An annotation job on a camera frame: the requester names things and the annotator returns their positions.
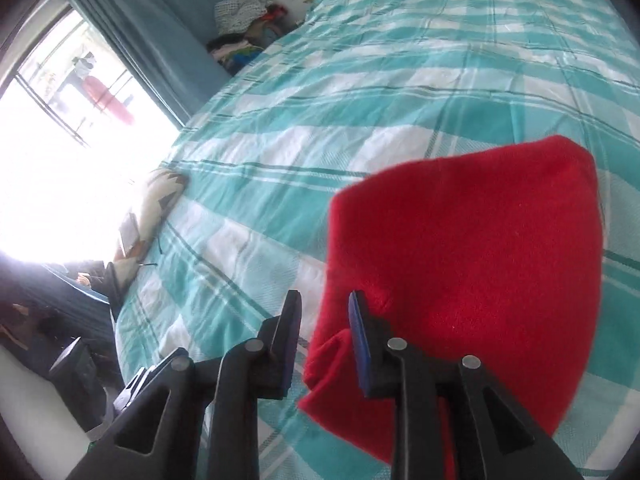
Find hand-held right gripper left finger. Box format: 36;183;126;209
67;290;303;480

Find dark bin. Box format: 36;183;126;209
48;337;108;431

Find window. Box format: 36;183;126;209
0;2;183;266

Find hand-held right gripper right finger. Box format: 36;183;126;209
347;290;586;480

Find pile of mixed clothes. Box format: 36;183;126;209
206;0;290;76

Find red sweater with white animal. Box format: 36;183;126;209
297;135;606;480

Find teal plaid bed sheet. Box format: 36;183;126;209
115;0;640;480

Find dark blue cloth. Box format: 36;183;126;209
0;260;118;376

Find patterned beige pillow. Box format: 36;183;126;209
112;167;190;281

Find red hanging cloth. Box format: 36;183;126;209
82;75;136;126

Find blue curtain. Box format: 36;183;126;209
67;0;241;128

